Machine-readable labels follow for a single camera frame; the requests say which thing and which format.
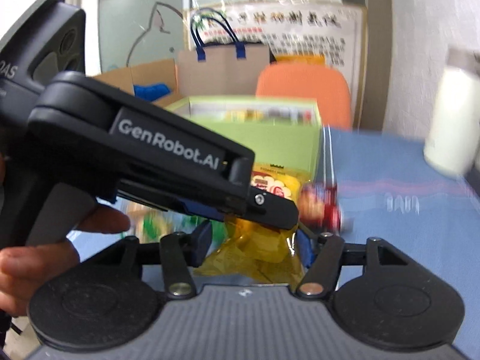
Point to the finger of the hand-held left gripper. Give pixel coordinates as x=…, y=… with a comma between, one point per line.
x=273, y=210

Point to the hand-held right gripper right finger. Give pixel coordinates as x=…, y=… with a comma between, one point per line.
x=309, y=251

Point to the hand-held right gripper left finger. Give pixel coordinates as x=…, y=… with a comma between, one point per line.
x=202, y=243

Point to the golden yellow candy packet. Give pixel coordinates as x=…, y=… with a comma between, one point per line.
x=255, y=255

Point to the green cardboard box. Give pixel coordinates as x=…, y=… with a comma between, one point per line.
x=262, y=142

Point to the person's left hand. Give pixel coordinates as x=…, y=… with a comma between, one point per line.
x=33, y=266

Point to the yellow snack bag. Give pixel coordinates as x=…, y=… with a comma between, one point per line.
x=281, y=180

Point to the clear packet of red dates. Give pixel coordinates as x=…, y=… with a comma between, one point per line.
x=322, y=206

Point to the clear packet green label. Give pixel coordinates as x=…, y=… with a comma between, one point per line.
x=153, y=225

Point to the blue plastic item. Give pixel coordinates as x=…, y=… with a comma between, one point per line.
x=152, y=92

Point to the open cardboard box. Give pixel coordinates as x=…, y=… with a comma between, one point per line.
x=150, y=73

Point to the blue plaid tablecloth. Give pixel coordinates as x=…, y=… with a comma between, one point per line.
x=393, y=213

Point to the orange chair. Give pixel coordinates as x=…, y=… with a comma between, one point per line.
x=303, y=90

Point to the framed calligraphy poster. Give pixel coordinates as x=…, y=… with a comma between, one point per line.
x=318, y=30

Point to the white thermos jug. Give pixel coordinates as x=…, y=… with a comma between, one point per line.
x=450, y=120

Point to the cat outline wall decal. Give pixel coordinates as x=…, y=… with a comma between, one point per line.
x=157, y=26

